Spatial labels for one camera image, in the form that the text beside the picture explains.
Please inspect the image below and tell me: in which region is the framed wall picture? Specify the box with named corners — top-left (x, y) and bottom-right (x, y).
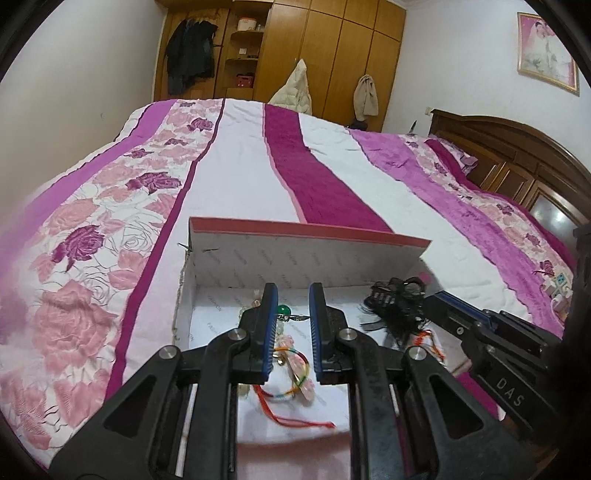
top-left (517, 11), bottom-right (580, 96)

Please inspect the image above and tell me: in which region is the small printed white box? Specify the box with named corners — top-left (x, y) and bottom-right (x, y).
top-left (542, 272), bottom-right (574, 308)

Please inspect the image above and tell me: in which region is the red rainbow braided bracelet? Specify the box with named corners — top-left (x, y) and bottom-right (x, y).
top-left (413, 330), bottom-right (447, 366)

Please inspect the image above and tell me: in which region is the small gold jewelry piece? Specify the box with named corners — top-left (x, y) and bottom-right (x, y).
top-left (239, 288), bottom-right (264, 324)

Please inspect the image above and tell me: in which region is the white puffy jacket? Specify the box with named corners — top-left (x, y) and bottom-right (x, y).
top-left (268, 58), bottom-right (314, 116)

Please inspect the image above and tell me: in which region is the red cardboard box white inside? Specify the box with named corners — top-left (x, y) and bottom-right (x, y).
top-left (173, 217), bottom-right (472, 448)

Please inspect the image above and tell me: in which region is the black hair accessories pile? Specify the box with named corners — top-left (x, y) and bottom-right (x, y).
top-left (360, 276), bottom-right (432, 348)

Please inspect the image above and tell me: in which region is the pink flower bead bracelet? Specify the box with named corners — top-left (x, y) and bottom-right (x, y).
top-left (276, 335), bottom-right (320, 403)

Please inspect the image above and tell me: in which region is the black hanging jacket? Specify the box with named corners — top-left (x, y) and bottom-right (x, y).
top-left (165, 18), bottom-right (219, 94)

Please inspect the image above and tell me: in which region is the pink floral striped bedspread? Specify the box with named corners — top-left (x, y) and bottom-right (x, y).
top-left (0, 98), bottom-right (578, 480)

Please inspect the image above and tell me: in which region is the rainbow bracelet with gold bell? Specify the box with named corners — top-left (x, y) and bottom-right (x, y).
top-left (253, 348), bottom-right (338, 431)

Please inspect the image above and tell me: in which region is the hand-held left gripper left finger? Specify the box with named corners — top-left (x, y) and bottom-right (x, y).
top-left (48, 282), bottom-right (280, 480)

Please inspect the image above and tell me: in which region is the pink floral pillow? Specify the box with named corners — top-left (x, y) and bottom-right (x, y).
top-left (427, 136), bottom-right (479, 174)

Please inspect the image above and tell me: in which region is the wooden wardrobe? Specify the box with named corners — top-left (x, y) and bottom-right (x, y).
top-left (152, 0), bottom-right (407, 132)

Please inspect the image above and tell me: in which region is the dark wooden headboard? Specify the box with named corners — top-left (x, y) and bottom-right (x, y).
top-left (427, 109), bottom-right (591, 241)

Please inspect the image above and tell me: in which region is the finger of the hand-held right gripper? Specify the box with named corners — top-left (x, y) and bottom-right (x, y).
top-left (436, 291), bottom-right (502, 324)
top-left (421, 294), bottom-right (476, 352)

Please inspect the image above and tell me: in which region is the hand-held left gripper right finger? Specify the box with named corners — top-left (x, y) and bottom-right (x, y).
top-left (308, 282), bottom-right (539, 480)

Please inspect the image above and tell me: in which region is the beige hanging cloth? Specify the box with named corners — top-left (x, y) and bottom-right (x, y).
top-left (353, 74), bottom-right (379, 121)

